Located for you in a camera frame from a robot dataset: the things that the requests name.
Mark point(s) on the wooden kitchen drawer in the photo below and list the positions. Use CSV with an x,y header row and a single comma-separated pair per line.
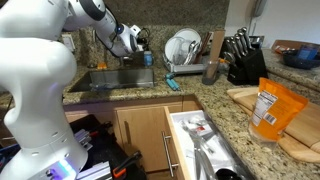
x,y
178,146

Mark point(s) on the orange food packet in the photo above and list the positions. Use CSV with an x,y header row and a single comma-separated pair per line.
x,y
275,108

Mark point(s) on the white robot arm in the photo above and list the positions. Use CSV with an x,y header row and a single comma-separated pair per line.
x,y
35,67

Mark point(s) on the blue soap dispenser bottle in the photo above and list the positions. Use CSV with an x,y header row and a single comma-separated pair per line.
x,y
148,59

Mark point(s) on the dish rack with plates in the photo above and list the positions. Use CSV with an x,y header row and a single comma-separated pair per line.
x,y
177,49

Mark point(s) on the glass cup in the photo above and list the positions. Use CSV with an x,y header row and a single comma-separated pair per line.
x,y
210,72

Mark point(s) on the stainless steel sink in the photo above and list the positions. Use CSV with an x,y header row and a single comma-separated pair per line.
x,y
114,79

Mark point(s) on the orange sponge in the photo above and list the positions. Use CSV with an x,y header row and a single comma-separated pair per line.
x,y
102,66

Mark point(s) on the tall wooden board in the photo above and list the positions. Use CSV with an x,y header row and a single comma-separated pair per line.
x,y
216,44

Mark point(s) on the clear plastic cutlery bags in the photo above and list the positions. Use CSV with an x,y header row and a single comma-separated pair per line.
x,y
209,156

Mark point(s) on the black knife block with knives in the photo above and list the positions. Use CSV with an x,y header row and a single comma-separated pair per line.
x,y
246,63

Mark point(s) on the black ladle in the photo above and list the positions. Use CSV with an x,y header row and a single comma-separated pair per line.
x,y
226,174

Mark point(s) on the wooden tray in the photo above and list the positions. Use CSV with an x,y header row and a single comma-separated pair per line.
x,y
281,45

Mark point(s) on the lower wooden cutting board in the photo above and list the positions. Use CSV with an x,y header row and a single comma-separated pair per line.
x,y
301,137

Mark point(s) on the dark blue bowl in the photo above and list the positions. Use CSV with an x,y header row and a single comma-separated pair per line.
x,y
306,57

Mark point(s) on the metal cabinet door handle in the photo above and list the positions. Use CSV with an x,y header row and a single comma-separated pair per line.
x,y
127,129

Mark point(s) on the white wall outlet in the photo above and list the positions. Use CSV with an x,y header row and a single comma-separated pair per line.
x,y
68,41

